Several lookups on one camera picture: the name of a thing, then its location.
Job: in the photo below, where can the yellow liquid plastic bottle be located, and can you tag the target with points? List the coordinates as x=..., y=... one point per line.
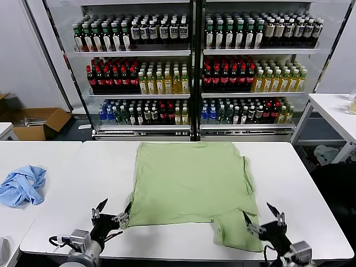
x=352, y=107

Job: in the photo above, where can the crumpled light blue garment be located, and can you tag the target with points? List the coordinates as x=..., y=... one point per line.
x=30, y=189

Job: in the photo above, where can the glass door drink cabinet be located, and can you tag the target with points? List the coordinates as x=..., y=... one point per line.
x=244, y=133
x=144, y=133

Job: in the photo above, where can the green tinted water bottle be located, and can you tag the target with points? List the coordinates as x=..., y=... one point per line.
x=228, y=115
x=118, y=118
x=221, y=115

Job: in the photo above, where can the blue label dark drink bottle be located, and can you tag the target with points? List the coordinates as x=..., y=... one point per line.
x=152, y=32
x=173, y=32
x=183, y=32
x=135, y=34
x=143, y=33
x=164, y=32

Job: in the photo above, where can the beige label dark drink bottle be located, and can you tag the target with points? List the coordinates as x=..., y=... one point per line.
x=279, y=30
x=289, y=30
x=269, y=30
x=318, y=30
x=308, y=30
x=299, y=30

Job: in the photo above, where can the white cap dark drink bottle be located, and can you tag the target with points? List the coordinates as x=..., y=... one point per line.
x=236, y=118
x=243, y=116
x=251, y=114
x=259, y=114
x=132, y=118
x=140, y=118
x=154, y=116
x=147, y=116

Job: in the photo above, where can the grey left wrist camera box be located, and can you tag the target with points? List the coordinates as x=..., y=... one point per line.
x=79, y=239

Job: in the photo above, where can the open brown cardboard box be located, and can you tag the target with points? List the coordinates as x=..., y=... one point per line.
x=55, y=119

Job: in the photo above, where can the small white table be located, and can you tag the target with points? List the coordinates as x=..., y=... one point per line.
x=5, y=129

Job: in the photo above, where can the small yellow juice bottle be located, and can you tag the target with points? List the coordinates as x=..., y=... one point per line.
x=184, y=118
x=178, y=118
x=289, y=114
x=282, y=115

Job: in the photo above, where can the small red cap cola bottle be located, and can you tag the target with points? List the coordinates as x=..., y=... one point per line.
x=274, y=112
x=267, y=114
x=170, y=115
x=162, y=115

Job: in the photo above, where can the pale crumpled cloth heap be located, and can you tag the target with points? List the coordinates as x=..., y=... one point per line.
x=325, y=154

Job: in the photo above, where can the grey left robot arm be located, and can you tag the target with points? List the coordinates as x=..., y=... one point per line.
x=91, y=253

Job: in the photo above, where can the white paper scrap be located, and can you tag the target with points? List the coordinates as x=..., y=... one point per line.
x=84, y=126

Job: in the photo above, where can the metal parts in carton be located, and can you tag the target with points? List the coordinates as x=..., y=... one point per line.
x=33, y=121

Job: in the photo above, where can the white cabinet shelf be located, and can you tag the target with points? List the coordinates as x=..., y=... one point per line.
x=261, y=51
x=139, y=96
x=244, y=126
x=133, y=53
x=139, y=127
x=250, y=94

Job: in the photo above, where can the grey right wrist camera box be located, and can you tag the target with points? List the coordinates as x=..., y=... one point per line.
x=301, y=249

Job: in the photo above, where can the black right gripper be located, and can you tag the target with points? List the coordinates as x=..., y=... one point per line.
x=274, y=235

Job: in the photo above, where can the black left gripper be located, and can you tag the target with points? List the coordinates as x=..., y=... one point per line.
x=104, y=225

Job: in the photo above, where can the black chair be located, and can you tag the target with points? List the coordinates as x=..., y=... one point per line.
x=336, y=189

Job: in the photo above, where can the blue water bottle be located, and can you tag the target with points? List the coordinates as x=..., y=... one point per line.
x=204, y=116
x=101, y=118
x=109, y=118
x=212, y=116

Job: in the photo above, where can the white side table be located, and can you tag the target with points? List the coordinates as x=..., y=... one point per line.
x=328, y=103

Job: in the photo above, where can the green cap tea bottle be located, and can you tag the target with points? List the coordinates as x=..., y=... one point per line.
x=126, y=41
x=209, y=39
x=219, y=39
x=107, y=41
x=249, y=39
x=117, y=41
x=239, y=39
x=98, y=41
x=79, y=41
x=88, y=41
x=229, y=39
x=259, y=39

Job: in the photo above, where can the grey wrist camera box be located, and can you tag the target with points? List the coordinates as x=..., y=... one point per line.
x=79, y=239
x=301, y=249

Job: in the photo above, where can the green cap yellow juice bottle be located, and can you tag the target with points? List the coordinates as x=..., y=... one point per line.
x=159, y=84
x=284, y=83
x=276, y=83
x=292, y=83
x=185, y=83
x=267, y=83
x=142, y=84
x=150, y=84
x=258, y=83
x=300, y=82
x=177, y=83
x=168, y=83

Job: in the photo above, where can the light green t-shirt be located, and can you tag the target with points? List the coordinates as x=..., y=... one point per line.
x=189, y=180

